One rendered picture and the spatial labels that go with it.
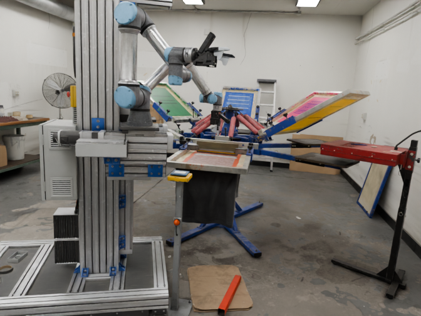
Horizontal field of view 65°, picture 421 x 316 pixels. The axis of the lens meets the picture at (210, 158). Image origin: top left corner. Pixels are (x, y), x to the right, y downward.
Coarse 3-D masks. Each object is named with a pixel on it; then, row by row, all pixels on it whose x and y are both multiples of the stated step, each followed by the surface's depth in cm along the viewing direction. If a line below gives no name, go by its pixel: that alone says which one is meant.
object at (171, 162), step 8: (176, 152) 262; (184, 152) 275; (168, 160) 233; (176, 160) 250; (248, 160) 249; (184, 168) 226; (192, 168) 226; (200, 168) 225; (208, 168) 224; (216, 168) 223; (224, 168) 222; (232, 168) 221; (240, 168) 221; (248, 168) 235
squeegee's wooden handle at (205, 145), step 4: (200, 140) 284; (200, 144) 282; (204, 144) 282; (208, 144) 281; (212, 144) 281; (216, 144) 280; (220, 144) 280; (224, 144) 279; (228, 144) 278; (232, 144) 278; (236, 144) 277; (200, 148) 283; (204, 148) 282; (208, 148) 282; (212, 148) 281; (216, 148) 281; (220, 148) 280; (224, 148) 280; (228, 148) 279; (232, 148) 278
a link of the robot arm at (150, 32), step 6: (150, 24) 182; (144, 30) 182; (150, 30) 182; (156, 30) 184; (144, 36) 185; (150, 36) 182; (156, 36) 182; (150, 42) 184; (156, 42) 182; (162, 42) 182; (156, 48) 183; (162, 48) 182; (162, 54) 183; (168, 66) 186; (186, 72) 179; (186, 78) 181
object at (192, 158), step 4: (196, 152) 286; (200, 152) 287; (192, 156) 269; (196, 156) 269; (200, 156) 271; (204, 156) 271; (208, 156) 272; (184, 160) 253; (188, 160) 253; (192, 160) 254; (196, 160) 255; (200, 160) 256; (204, 160) 257; (208, 160) 258
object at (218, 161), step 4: (236, 156) 280; (240, 156) 280; (212, 160) 259; (216, 160) 259; (220, 160) 260; (224, 160) 261; (228, 160) 262; (232, 160) 263; (236, 160) 264; (212, 164) 243; (216, 164) 244; (220, 164) 245; (224, 164) 246; (228, 164) 246; (232, 164) 247; (236, 164) 248
